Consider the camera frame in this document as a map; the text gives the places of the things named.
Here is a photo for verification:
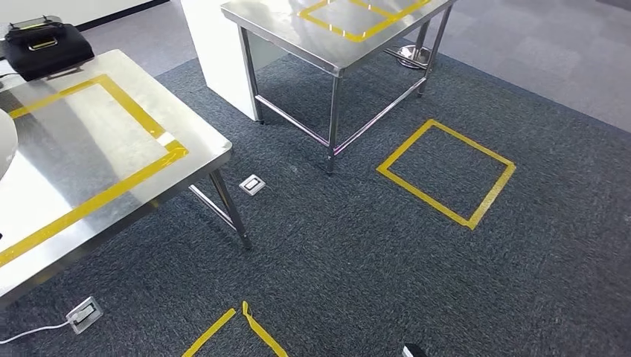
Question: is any white curved plastic panel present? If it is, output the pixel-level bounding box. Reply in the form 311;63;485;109
0;109;19;181

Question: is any stainless steel workbench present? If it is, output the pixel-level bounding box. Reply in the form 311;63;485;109
0;49;253;310
220;0;457;174

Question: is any silver floor socket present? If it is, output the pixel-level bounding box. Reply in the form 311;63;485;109
65;296;104;335
239;174;266;196

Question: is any yellow floor tape square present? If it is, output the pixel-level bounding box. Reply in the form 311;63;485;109
376;118;517;231
181;300;289;357

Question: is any chrome round base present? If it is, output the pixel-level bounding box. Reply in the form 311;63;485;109
397;43;436;70

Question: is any black carry bag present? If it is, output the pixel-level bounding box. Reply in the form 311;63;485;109
2;16;95;83

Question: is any white pedestal block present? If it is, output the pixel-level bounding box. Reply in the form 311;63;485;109
179;0;289;122

